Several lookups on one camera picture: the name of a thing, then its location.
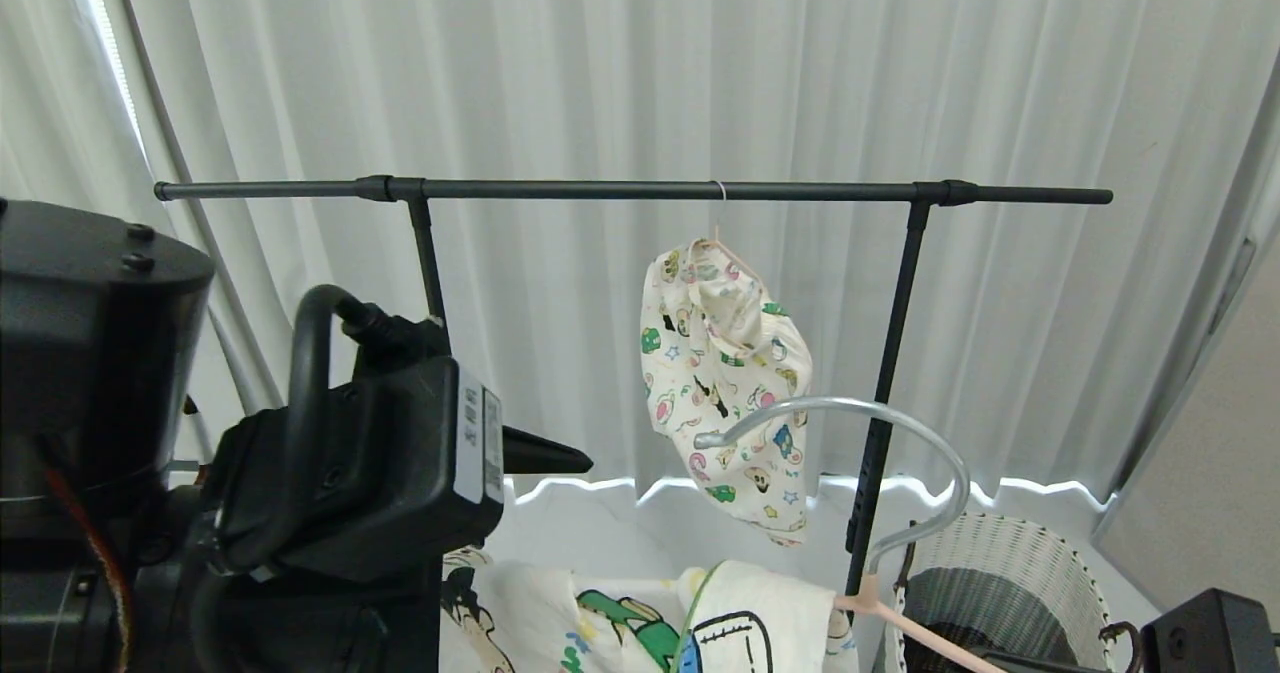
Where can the pink clothes hanger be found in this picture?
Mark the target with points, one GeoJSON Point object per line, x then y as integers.
{"type": "Point", "coordinates": [745, 261]}
{"type": "Point", "coordinates": [900, 415]}

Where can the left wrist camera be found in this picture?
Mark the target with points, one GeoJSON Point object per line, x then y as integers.
{"type": "Point", "coordinates": [400, 453]}

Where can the white curtain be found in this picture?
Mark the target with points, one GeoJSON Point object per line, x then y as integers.
{"type": "Point", "coordinates": [620, 63]}

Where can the cream large-cartoon printed garment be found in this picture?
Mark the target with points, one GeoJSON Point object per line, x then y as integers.
{"type": "Point", "coordinates": [620, 613]}

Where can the black clothes rack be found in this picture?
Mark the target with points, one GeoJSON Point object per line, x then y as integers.
{"type": "Point", "coordinates": [600, 190]}

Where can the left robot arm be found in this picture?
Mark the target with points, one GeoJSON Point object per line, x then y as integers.
{"type": "Point", "coordinates": [90, 333]}

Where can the white laundry basket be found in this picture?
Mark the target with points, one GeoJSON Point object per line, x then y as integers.
{"type": "Point", "coordinates": [1010, 553]}

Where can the cream small-print garment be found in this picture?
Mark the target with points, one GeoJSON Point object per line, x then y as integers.
{"type": "Point", "coordinates": [720, 373]}

